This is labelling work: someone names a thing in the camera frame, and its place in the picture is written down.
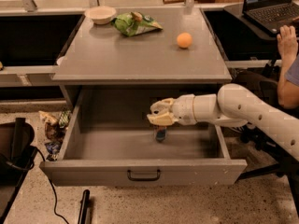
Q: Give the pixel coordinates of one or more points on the black laptop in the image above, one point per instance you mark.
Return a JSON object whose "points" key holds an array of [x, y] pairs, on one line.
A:
{"points": [[271, 15]]}

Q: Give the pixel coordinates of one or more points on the beige bowl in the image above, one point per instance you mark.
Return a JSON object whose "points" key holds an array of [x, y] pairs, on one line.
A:
{"points": [[100, 15]]}

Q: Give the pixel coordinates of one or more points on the wooden stick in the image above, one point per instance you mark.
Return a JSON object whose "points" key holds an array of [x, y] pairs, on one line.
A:
{"points": [[172, 1]]}

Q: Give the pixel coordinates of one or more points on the black pole bottom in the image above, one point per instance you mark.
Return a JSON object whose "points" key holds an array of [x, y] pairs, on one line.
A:
{"points": [[84, 216]]}

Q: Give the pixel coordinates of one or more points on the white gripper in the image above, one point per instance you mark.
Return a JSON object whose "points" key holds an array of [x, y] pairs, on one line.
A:
{"points": [[183, 108]]}

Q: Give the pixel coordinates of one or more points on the red bull can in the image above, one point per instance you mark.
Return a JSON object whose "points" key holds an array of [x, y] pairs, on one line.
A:
{"points": [[160, 133]]}

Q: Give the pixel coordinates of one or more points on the black chair left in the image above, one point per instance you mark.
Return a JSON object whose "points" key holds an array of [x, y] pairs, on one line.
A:
{"points": [[16, 159]]}

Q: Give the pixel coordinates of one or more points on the orange fruit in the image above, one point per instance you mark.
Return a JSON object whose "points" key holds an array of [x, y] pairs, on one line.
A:
{"points": [[184, 40]]}

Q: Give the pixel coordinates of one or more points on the person's forearm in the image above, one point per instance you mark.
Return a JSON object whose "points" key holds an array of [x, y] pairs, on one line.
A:
{"points": [[288, 92]]}

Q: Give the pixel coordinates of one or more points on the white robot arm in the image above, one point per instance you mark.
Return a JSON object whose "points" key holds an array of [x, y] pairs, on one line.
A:
{"points": [[232, 106]]}

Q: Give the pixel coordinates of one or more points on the green chip bag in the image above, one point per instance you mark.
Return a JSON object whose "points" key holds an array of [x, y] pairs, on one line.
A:
{"points": [[135, 23]]}

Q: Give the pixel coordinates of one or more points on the grey cabinet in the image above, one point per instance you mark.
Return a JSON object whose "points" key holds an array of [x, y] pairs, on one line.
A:
{"points": [[102, 55]]}

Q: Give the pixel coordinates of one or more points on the pile of snack packets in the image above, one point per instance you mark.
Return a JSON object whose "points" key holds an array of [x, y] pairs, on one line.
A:
{"points": [[55, 131]]}

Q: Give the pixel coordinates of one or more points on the person's hand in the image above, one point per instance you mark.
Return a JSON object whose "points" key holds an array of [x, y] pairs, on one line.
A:
{"points": [[287, 44]]}

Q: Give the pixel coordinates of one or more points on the open grey top drawer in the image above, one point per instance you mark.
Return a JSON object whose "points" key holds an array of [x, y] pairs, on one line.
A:
{"points": [[109, 134]]}

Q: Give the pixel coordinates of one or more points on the black drawer handle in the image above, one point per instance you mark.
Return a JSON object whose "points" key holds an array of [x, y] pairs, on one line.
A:
{"points": [[136, 176]]}

